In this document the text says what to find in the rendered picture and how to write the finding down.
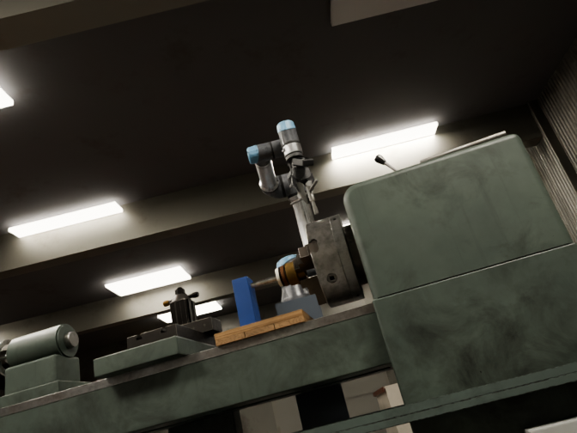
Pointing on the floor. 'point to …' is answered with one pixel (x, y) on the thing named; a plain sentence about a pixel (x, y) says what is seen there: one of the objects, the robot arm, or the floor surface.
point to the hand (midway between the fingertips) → (308, 199)
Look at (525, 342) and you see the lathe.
